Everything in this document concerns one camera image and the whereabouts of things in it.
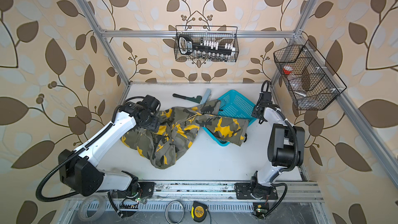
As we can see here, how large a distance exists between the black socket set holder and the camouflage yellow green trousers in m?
0.31

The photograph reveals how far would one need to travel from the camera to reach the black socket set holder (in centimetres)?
84

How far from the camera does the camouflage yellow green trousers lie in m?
0.79
